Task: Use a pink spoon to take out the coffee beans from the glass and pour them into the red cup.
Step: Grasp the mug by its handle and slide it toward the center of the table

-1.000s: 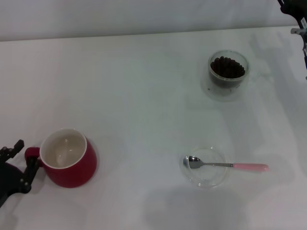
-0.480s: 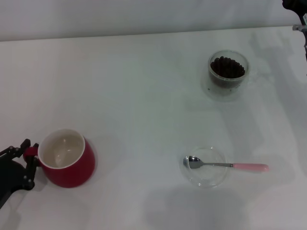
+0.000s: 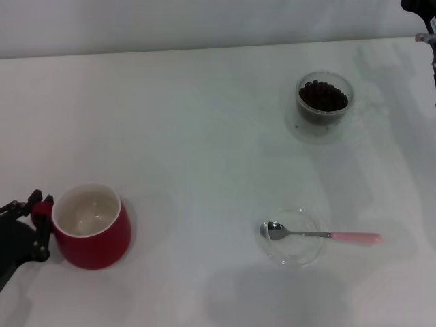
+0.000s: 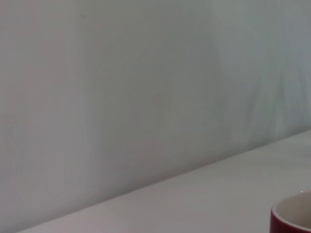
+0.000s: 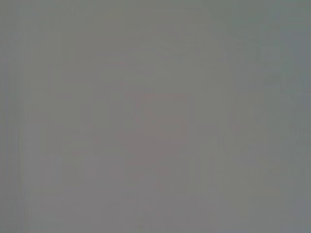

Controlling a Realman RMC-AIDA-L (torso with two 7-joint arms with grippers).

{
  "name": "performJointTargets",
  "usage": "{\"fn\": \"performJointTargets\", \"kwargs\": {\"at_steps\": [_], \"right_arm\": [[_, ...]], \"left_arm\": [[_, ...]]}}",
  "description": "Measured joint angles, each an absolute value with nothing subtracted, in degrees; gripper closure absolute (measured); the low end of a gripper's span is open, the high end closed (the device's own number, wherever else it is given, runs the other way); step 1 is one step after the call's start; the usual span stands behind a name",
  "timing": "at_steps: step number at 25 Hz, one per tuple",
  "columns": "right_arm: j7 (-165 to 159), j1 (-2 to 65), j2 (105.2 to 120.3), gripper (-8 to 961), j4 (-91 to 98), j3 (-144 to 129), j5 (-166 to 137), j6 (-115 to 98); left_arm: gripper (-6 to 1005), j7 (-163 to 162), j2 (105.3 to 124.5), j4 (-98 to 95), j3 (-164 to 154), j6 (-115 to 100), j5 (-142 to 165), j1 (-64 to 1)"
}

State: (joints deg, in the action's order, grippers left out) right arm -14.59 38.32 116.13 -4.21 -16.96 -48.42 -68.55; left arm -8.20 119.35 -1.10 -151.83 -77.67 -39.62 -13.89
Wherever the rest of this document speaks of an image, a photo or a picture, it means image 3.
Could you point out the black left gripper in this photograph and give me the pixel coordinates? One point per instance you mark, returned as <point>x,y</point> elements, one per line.
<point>15,242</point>

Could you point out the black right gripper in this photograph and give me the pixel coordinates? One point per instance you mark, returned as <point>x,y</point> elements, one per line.
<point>419,5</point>

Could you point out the red ceramic mug white inside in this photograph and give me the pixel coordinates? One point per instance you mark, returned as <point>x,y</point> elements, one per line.
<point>98,245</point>

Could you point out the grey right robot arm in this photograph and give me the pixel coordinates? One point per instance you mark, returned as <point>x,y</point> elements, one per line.
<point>433,51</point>

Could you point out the coffee beans pile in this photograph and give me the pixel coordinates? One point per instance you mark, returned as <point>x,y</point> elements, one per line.
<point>322,97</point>

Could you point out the clear glass saucer under cup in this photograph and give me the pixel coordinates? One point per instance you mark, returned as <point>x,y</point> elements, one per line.
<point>316,137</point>

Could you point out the clear glass spoon dish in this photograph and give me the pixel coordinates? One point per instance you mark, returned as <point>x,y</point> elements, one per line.
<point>293,256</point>

